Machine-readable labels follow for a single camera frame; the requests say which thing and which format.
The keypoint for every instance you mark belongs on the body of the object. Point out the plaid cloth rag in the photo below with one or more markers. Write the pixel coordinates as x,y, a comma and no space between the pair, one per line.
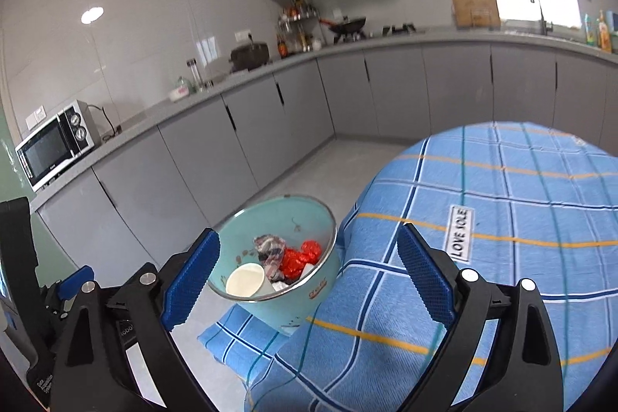
271,250

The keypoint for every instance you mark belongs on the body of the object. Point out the yellow detergent bottle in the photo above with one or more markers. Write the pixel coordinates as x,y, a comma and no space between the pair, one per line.
603,34

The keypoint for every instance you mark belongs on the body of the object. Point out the wooden cutting board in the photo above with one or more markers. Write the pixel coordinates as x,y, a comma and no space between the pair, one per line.
476,14

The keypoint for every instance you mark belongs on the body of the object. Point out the spice rack with bottles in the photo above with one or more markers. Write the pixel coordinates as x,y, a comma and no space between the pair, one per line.
297,29

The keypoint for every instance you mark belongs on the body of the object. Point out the white blue paper cup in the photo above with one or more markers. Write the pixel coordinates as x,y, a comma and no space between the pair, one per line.
248,281

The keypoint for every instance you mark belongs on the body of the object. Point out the white microwave oven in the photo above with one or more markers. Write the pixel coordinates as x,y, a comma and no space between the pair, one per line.
57,144

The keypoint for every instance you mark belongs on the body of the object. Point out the gas stove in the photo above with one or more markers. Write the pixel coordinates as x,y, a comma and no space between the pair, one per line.
386,31

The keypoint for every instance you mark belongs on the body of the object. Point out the black rice cooker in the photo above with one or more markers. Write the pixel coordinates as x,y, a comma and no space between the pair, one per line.
249,56

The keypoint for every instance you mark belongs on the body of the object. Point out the red mesh bag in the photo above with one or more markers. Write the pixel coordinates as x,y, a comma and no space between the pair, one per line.
295,261

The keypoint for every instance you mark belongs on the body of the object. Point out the grey lower cabinets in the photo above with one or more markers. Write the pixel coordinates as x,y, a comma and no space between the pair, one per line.
190,164

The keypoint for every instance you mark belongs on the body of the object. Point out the black wok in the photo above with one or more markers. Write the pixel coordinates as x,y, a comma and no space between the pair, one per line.
344,28

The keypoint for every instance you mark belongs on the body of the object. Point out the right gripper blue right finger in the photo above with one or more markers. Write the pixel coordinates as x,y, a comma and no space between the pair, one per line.
522,371

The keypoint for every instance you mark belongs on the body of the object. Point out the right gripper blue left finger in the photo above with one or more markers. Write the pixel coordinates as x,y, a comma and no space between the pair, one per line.
117,353

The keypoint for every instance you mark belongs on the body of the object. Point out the green detergent bottle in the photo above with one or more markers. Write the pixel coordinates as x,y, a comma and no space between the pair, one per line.
589,32

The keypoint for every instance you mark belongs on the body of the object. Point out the blue dish rack box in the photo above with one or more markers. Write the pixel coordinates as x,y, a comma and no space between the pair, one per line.
611,21

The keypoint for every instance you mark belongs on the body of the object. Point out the blue plaid tablecloth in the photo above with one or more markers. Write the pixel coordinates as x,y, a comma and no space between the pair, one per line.
478,271

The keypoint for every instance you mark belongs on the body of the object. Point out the white sponge block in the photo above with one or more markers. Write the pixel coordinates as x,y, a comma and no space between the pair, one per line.
280,286

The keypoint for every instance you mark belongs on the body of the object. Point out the black kitchen faucet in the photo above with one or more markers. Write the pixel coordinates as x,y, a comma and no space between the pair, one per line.
546,27

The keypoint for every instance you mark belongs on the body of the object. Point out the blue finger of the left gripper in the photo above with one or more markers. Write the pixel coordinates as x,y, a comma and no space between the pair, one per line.
70,286

